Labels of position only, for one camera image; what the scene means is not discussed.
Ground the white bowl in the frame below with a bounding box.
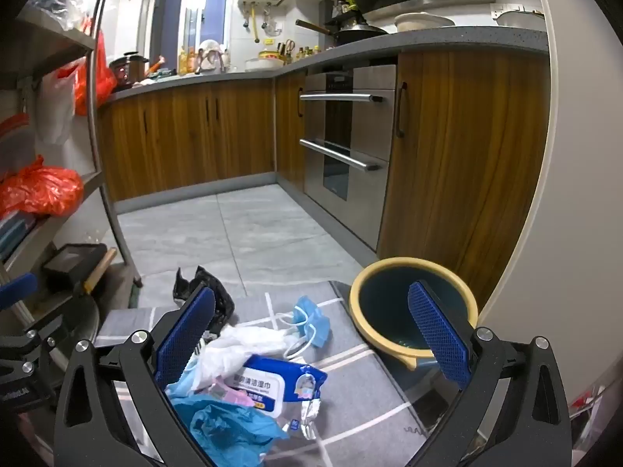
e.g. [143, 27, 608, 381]
[394, 12, 456, 34]

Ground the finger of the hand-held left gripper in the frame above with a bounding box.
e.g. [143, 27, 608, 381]
[0, 273, 66, 381]

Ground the pink wrapper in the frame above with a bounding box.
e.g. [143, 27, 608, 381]
[204, 377, 256, 409]

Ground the blue face mask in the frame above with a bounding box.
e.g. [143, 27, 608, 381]
[275, 296, 332, 358]

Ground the stainless steel oven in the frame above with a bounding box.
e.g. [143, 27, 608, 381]
[298, 65, 397, 251]

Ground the black plastic bag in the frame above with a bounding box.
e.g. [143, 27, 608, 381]
[172, 266, 234, 336]

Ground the silver foil wrapper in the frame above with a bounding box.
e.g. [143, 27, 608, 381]
[287, 396, 324, 441]

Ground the teal plastic bag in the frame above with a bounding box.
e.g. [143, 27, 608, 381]
[165, 382, 290, 467]

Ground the wooden handled hammer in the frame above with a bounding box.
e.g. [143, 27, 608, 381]
[83, 247, 118, 295]

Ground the crumpled orange plastic bag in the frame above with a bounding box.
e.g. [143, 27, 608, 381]
[0, 154, 84, 219]

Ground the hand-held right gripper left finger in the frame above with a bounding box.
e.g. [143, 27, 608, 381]
[53, 284, 217, 467]

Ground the wide wooden base cabinet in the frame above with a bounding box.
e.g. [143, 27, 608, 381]
[377, 51, 553, 309]

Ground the hanging orange plastic bag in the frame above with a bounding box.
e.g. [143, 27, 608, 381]
[58, 29, 118, 118]

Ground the blue bin with yellow rim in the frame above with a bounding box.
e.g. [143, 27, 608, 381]
[349, 257, 479, 369]

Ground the metal shelf rack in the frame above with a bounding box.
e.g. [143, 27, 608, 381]
[0, 0, 144, 385]

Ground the hanging white plastic bag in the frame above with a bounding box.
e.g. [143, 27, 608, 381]
[36, 58, 79, 144]

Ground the clear plastic bag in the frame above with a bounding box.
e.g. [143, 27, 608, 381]
[26, 0, 91, 32]

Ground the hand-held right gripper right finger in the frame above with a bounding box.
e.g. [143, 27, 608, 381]
[406, 279, 572, 467]

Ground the blue wet wipes packet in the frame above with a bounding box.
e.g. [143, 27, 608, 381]
[221, 354, 328, 419]

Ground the window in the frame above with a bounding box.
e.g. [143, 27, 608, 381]
[151, 0, 232, 66]

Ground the black box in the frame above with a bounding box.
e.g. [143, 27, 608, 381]
[41, 243, 108, 288]

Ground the dark rice cooker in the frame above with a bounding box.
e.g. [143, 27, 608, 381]
[108, 52, 149, 91]

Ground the long wooden base cabinet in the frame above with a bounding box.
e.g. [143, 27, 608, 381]
[97, 78, 278, 202]

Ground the narrow wooden base cabinet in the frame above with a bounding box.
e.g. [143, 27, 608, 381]
[275, 73, 307, 193]

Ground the white tissue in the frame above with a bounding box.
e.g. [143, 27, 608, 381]
[195, 325, 297, 392]

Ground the black wok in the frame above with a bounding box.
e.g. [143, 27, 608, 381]
[295, 19, 390, 46]

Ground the grey checked mat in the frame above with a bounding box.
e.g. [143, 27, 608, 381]
[95, 279, 468, 467]

